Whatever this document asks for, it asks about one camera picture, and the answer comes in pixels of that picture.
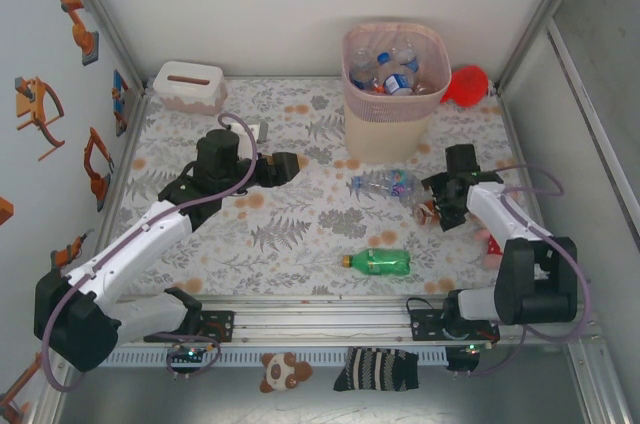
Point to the orange wall sticker piece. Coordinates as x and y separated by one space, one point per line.
5 211

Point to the white pink tissue box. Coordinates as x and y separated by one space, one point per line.
187 94

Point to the white-capped bottle blue label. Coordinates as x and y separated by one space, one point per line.
397 84

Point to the beige bin with pink liner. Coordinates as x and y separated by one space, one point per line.
385 134

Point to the orange claw wall sticker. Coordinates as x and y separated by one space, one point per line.
30 106

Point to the black white striped sock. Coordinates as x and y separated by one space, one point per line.
375 369

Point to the blue orange machine wall sticker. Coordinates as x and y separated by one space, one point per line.
120 99

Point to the small circuit board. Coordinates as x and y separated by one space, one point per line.
462 361
187 355

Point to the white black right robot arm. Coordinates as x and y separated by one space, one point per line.
510 214

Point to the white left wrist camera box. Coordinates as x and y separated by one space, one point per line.
250 134

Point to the brown white panda plush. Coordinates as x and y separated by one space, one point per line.
280 371

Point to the brown coffee bottle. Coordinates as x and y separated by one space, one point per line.
426 211

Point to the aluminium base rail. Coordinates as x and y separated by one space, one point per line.
325 324

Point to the green bottle yellow cap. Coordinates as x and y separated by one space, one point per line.
380 261

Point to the clear bottle purple teal label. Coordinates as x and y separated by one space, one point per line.
395 184

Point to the pink plush toy red dress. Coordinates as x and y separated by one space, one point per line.
492 246

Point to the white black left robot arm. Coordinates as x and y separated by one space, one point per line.
130 239

